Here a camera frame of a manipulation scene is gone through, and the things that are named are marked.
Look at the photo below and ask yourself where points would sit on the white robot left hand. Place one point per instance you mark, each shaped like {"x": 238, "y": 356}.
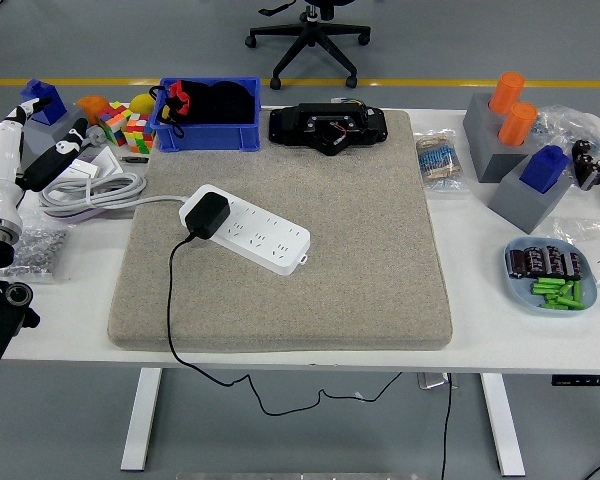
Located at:
{"x": 0, "y": 170}

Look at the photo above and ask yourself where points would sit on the black plug adapter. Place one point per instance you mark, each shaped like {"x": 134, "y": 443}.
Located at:
{"x": 207, "y": 215}

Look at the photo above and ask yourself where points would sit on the white power strip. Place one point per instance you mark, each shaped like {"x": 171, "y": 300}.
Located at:
{"x": 265, "y": 235}

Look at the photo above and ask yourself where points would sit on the grey block holder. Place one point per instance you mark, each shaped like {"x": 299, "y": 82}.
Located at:
{"x": 50, "y": 134}
{"x": 523, "y": 204}

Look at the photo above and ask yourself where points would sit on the white flat box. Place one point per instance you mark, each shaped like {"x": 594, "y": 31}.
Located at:
{"x": 82, "y": 170}

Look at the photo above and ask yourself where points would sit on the plastic bag of screws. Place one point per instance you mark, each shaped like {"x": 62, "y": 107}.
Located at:
{"x": 40, "y": 250}

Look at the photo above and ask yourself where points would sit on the blue house-shaped block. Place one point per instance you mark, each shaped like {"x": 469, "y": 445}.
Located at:
{"x": 544, "y": 169}
{"x": 47, "y": 92}

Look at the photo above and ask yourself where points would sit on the colourful stickerless puzzle cube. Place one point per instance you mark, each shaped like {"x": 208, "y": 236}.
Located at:
{"x": 112, "y": 122}

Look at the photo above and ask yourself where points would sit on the small black usb stick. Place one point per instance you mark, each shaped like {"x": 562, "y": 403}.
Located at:
{"x": 133, "y": 159}

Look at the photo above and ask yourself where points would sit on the colourful white-edged puzzle cube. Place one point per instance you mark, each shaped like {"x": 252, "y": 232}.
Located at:
{"x": 139, "y": 134}

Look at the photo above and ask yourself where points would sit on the yellow ball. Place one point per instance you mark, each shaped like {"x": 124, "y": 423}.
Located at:
{"x": 142, "y": 103}

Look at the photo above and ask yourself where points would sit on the blue plastic bin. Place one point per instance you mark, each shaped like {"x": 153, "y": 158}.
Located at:
{"x": 205, "y": 137}

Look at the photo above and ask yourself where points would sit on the black pouch with red trim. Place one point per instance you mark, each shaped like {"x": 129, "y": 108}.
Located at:
{"x": 219, "y": 105}

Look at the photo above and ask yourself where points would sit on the white table leg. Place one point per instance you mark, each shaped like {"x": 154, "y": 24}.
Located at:
{"x": 141, "y": 419}
{"x": 501, "y": 424}

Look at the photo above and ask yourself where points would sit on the black electronic device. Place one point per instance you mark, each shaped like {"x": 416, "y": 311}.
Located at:
{"x": 290, "y": 125}

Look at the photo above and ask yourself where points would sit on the black office chair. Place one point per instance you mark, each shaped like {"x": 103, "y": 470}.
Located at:
{"x": 310, "y": 35}

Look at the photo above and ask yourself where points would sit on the grey-brown mat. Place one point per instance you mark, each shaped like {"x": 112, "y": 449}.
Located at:
{"x": 330, "y": 275}

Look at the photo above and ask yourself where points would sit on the plastic bag of resistors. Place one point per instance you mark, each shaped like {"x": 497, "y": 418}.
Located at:
{"x": 440, "y": 161}

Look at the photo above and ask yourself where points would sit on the metal floor plate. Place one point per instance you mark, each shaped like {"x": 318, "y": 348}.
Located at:
{"x": 431, "y": 381}

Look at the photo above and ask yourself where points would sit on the grey two-hole cylinder holder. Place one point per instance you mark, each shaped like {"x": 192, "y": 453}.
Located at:
{"x": 488, "y": 149}

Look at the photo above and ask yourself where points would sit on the orange cylinder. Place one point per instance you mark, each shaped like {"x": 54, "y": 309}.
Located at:
{"x": 517, "y": 124}
{"x": 507, "y": 92}

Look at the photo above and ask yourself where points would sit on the black capacitor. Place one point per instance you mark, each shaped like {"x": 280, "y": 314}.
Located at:
{"x": 534, "y": 260}
{"x": 581, "y": 148}
{"x": 554, "y": 260}
{"x": 599, "y": 173}
{"x": 516, "y": 262}
{"x": 584, "y": 169}
{"x": 573, "y": 265}

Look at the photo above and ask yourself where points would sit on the light blue plate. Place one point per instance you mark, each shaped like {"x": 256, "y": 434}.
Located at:
{"x": 521, "y": 294}

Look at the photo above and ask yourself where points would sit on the green cylinder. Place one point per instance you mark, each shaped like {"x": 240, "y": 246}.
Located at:
{"x": 546, "y": 289}
{"x": 571, "y": 302}
{"x": 577, "y": 292}
{"x": 566, "y": 288}
{"x": 551, "y": 281}

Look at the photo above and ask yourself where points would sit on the clear bag of small parts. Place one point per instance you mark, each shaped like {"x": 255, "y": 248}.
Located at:
{"x": 563, "y": 121}

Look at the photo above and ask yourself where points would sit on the black desk control panel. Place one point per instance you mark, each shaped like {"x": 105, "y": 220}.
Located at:
{"x": 579, "y": 380}

